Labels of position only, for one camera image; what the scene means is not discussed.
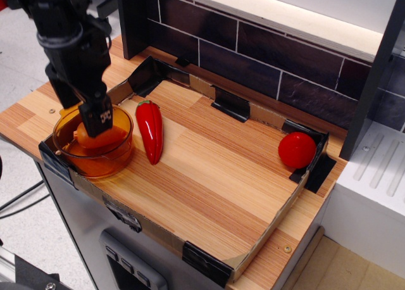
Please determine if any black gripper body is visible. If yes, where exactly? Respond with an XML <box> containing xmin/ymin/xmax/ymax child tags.
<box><xmin>37</xmin><ymin>16</ymin><xmax>111</xmax><ymax>103</ymax></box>

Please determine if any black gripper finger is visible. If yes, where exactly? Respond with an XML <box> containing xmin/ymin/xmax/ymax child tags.
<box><xmin>50</xmin><ymin>79</ymin><xmax>82</xmax><ymax>109</ymax></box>
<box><xmin>78</xmin><ymin>94</ymin><xmax>113</xmax><ymax>137</ymax></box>

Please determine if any orange toy carrot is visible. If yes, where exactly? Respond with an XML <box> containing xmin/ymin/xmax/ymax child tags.
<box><xmin>73</xmin><ymin>123</ymin><xmax>128</xmax><ymax>149</ymax></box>

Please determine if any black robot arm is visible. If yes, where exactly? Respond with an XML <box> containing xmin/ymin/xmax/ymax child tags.
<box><xmin>15</xmin><ymin>0</ymin><xmax>113</xmax><ymax>137</ymax></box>

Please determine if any orange transparent plastic pot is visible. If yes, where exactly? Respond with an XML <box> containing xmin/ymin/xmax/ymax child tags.
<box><xmin>53</xmin><ymin>105</ymin><xmax>134</xmax><ymax>178</ymax></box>

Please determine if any cardboard fence with black tape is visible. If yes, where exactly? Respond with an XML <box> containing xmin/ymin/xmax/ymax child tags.
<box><xmin>39</xmin><ymin>48</ymin><xmax>344</xmax><ymax>289</ymax></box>

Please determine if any red toy pepper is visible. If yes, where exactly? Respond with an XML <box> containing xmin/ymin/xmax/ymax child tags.
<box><xmin>135</xmin><ymin>100</ymin><xmax>163</xmax><ymax>165</ymax></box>

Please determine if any black office chair base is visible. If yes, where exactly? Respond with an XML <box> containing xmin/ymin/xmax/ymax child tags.
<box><xmin>88</xmin><ymin>0</ymin><xmax>118</xmax><ymax>19</ymax></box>

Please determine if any grey control panel with buttons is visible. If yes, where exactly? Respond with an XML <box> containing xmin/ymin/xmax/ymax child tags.
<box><xmin>99</xmin><ymin>230</ymin><xmax>168</xmax><ymax>290</ymax></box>

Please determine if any red toy tomato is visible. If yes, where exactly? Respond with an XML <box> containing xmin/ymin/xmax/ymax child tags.
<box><xmin>278</xmin><ymin>132</ymin><xmax>316</xmax><ymax>168</ymax></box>

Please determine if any white toy sink counter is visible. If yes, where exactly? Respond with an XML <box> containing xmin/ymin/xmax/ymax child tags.
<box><xmin>322</xmin><ymin>122</ymin><xmax>404</xmax><ymax>277</ymax></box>

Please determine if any dark grey left post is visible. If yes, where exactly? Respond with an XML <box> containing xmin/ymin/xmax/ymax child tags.
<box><xmin>118</xmin><ymin>0</ymin><xmax>149</xmax><ymax>60</ymax></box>

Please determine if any black floor cable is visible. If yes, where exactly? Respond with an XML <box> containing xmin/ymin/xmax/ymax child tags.
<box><xmin>0</xmin><ymin>179</ymin><xmax>51</xmax><ymax>220</ymax></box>

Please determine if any dark grey upright post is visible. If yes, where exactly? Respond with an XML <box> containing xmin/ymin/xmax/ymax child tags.
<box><xmin>340</xmin><ymin>0</ymin><xmax>404</xmax><ymax>161</ymax></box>

